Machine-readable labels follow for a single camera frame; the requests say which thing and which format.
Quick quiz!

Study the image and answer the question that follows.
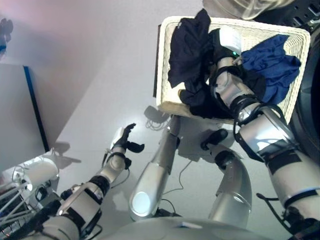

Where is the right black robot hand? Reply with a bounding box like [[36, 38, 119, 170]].
[[209, 27, 243, 64]]

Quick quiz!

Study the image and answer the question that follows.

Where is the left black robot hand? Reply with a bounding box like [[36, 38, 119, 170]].
[[109, 122, 146, 154]]

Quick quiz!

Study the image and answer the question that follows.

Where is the black garment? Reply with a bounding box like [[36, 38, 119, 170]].
[[166, 8, 214, 89]]

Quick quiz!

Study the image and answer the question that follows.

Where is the blue garment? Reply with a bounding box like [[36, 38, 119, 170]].
[[241, 34, 302, 105]]

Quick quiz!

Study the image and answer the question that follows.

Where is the dark navy garment orange trim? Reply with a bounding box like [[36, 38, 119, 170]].
[[178, 72, 267, 120]]

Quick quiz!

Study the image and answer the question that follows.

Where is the grey washing machine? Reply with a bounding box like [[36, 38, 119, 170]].
[[289, 32, 320, 163]]

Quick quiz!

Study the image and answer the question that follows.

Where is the white woven laundry basket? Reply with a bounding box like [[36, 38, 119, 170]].
[[156, 15, 312, 126]]

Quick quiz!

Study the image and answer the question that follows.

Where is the left silver robot leg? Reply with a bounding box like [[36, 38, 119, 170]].
[[128, 116, 181, 222]]

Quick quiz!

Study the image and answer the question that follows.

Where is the silver robot leg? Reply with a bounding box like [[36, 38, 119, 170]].
[[199, 128, 252, 222], [128, 116, 181, 222]]

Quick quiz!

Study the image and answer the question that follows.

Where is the white cylinder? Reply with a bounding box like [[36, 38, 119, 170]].
[[23, 157, 60, 191]]

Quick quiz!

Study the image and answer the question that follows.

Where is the grey board with dark edge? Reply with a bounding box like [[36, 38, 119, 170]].
[[0, 63, 50, 174]]

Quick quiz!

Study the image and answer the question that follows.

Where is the silver robot torso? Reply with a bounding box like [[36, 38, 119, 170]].
[[99, 216, 296, 240]]

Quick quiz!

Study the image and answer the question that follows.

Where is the right silver robot leg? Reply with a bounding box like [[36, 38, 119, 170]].
[[199, 128, 252, 222]]

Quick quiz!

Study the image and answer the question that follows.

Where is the coiled white floor cable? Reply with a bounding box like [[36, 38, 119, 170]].
[[145, 116, 171, 131]]

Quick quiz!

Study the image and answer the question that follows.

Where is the thin white floor cable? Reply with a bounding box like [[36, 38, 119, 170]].
[[161, 159, 194, 196]]

